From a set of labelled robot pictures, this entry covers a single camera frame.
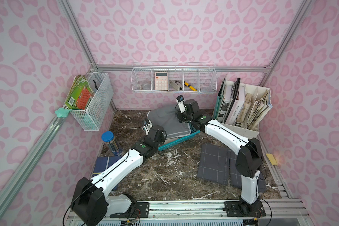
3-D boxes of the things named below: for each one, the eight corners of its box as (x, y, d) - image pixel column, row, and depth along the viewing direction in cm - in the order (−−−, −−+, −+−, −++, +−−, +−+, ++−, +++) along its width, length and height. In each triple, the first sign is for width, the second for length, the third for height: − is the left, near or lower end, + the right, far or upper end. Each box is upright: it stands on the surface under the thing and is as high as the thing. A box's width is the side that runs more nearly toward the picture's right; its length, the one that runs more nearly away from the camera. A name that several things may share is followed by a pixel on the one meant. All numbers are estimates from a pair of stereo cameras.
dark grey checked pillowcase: (196, 178, 86) (196, 176, 84) (200, 144, 101) (201, 143, 99) (228, 185, 83) (230, 184, 81) (228, 149, 98) (229, 148, 96)
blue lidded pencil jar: (112, 156, 95) (99, 139, 79) (115, 148, 99) (103, 131, 83) (122, 156, 95) (111, 139, 79) (124, 148, 99) (114, 131, 83)
